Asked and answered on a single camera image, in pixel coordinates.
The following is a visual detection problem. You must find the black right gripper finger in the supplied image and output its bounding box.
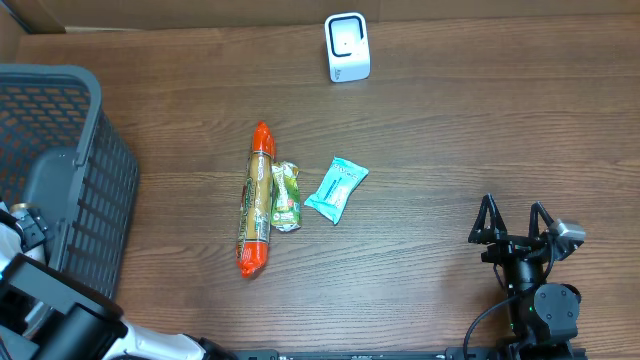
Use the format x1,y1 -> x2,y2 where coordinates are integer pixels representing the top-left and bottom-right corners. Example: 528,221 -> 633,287
468,194 -> 508,244
528,201 -> 554,238

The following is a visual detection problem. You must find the teal wet wipes pack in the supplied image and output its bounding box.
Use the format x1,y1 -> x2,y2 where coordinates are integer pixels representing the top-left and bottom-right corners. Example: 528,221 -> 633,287
304,157 -> 369,225

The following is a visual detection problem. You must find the green snack packet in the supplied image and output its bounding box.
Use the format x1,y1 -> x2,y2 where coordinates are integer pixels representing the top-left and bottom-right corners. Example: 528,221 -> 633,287
271,161 -> 301,232

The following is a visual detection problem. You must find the orange biscuit roll pack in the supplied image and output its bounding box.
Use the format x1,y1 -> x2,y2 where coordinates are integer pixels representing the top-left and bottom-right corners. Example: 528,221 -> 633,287
236,122 -> 276,278

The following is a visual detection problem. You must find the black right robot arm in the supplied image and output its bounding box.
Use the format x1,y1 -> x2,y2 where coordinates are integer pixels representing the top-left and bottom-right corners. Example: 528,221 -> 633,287
461,194 -> 587,360

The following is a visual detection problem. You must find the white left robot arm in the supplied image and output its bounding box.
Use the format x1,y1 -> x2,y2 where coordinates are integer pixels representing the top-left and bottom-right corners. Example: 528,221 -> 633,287
1,205 -> 237,360

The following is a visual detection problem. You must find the white barcode scanner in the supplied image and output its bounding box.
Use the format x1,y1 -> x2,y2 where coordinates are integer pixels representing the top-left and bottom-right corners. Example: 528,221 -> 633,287
324,12 -> 371,83

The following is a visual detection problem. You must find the grey plastic basket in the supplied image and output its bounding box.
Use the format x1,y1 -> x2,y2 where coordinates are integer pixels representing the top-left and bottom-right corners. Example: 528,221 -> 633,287
1,64 -> 139,298

